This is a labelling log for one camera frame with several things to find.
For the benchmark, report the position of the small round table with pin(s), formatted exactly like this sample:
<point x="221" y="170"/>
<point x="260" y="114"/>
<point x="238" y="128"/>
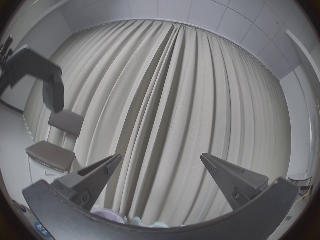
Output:
<point x="300" y="177"/>

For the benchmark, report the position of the white curtain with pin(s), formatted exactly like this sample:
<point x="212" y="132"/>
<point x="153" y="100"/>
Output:
<point x="175" y="96"/>

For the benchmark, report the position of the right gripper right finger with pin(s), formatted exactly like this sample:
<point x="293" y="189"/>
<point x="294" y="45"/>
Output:
<point x="232" y="181"/>

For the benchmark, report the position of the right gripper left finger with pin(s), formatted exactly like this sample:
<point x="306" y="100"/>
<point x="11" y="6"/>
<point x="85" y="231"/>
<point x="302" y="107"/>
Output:
<point x="92" y="181"/>

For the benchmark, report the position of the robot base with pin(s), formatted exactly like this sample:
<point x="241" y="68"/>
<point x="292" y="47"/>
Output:
<point x="30" y="219"/>

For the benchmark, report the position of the purple plastic bag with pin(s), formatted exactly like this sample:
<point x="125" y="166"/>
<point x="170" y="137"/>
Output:
<point x="107" y="214"/>

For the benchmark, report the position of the grey chair with white legs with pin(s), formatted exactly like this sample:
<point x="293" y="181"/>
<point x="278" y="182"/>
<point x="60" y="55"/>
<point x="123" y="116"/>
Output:
<point x="65" y="121"/>

